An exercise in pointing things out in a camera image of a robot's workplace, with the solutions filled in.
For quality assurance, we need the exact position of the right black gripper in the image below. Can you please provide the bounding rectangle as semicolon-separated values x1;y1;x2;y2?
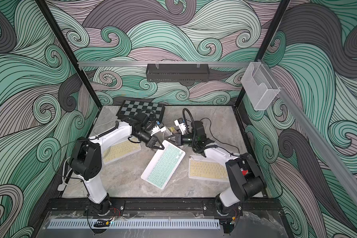
169;132;199;145

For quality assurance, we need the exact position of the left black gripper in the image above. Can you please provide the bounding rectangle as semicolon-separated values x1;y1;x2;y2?
133;130;165;150

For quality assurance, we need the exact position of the white power strip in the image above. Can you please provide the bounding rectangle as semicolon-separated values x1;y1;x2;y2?
151;123;178;135

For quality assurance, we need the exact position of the green wireless keyboard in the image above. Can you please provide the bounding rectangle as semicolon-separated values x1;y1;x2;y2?
141;140;185;189

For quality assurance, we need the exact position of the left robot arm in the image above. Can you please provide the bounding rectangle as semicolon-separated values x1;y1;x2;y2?
69;113;165;215

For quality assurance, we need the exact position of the yellow keyboard right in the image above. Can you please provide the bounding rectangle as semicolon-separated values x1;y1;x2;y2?
188;155;229;182

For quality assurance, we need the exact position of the yellow keyboard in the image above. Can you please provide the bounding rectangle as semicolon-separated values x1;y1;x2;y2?
188;155;229;182
102;138;141;165

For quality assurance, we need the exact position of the yellow keyboard left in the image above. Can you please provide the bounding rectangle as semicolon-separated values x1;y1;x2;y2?
102;138;141;165

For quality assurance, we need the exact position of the black chessboard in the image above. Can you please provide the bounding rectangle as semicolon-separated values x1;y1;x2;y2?
117;100;165;122

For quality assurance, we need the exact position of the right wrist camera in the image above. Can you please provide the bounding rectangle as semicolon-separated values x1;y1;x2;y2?
174;118;187;135

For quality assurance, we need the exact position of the black charging cable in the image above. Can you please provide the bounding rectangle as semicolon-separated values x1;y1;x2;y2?
200;117;242;155

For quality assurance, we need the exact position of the thin white cable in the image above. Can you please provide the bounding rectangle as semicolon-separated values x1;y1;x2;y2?
92;118;120;134

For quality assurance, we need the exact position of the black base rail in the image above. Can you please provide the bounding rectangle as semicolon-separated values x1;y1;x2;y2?
45;197;282;217

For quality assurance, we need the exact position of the black wall tray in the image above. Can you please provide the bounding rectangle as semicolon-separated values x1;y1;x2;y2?
146;63;210;84

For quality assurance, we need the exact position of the white slotted cable duct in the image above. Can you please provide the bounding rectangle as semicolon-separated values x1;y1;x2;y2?
46;219;221;230

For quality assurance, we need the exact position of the clear plastic wall bin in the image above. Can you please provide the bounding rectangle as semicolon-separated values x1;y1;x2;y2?
241;62;280;111

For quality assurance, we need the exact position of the white power strip cord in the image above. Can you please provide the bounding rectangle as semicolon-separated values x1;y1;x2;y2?
57;157;78;191

